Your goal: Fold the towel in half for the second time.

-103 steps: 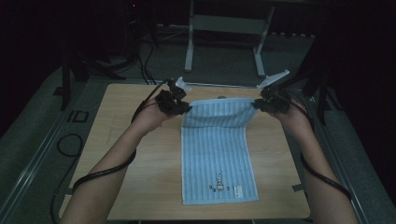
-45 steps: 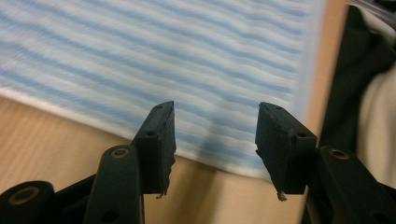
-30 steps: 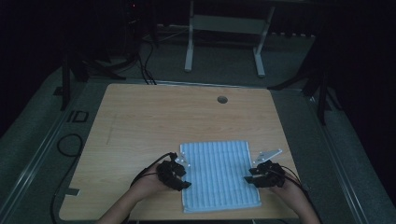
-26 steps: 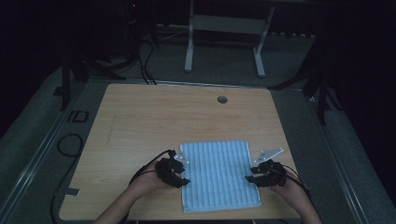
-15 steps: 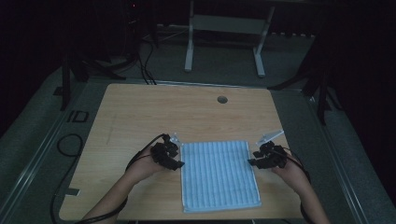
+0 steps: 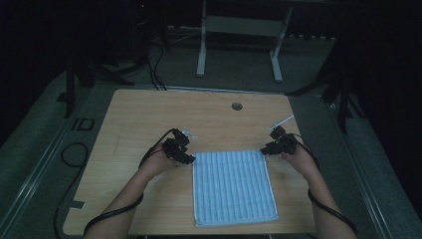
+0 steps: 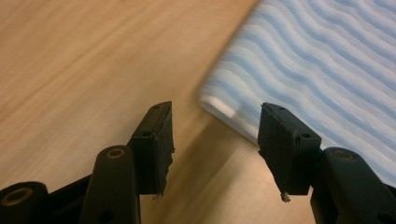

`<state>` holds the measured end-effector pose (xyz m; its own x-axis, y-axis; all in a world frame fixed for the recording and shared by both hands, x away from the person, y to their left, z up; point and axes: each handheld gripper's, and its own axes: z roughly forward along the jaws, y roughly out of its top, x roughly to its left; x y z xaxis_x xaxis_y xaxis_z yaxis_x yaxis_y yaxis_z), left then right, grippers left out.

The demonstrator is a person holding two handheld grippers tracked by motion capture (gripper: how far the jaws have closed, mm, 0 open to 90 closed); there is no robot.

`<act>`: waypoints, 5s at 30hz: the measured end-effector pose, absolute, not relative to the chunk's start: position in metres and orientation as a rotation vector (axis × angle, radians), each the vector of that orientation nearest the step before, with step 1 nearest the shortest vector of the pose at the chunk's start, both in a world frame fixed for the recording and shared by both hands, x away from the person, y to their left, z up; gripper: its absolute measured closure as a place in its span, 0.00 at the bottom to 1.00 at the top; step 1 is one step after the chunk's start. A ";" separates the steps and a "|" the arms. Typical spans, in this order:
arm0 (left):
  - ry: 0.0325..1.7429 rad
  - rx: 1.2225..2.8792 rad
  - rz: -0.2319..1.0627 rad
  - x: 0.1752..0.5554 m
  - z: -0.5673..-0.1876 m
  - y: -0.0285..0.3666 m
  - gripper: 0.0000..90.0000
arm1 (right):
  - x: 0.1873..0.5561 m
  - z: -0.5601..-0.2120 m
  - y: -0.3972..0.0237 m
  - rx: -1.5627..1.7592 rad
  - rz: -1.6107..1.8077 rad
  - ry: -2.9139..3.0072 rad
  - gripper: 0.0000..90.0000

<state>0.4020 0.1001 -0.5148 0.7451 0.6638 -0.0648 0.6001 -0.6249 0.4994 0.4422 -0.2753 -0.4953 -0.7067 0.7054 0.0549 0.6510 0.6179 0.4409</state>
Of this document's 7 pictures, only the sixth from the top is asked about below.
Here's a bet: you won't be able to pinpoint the white desk frame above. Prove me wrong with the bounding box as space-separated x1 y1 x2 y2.
195 0 295 84

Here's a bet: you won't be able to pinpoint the black floor cable loop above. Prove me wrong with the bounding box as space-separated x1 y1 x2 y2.
53 141 90 239

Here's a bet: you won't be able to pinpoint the black metal stand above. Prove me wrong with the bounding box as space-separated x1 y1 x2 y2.
63 19 150 120
284 33 367 134

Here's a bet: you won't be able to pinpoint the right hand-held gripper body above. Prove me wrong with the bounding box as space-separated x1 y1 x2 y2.
268 114 299 155

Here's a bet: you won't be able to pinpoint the person's left hand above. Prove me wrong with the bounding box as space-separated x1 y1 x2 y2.
140 148 182 181

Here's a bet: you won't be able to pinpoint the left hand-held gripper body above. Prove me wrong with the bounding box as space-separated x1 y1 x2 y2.
161 127 196 161

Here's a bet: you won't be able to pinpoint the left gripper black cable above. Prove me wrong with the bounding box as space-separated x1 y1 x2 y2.
83 127 177 236

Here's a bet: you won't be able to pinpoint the person's right hand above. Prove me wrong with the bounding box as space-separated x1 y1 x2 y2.
281 144 320 183

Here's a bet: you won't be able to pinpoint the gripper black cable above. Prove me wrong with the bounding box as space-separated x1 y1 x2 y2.
83 127 177 236
292 132 358 237

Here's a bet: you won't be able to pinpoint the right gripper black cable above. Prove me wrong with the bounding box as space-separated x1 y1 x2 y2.
292 132 358 237

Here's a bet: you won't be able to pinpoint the blue striped towel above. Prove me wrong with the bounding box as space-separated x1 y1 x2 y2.
191 149 280 229

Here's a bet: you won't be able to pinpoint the thin black floor cables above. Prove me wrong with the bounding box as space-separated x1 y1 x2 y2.
145 39 168 92

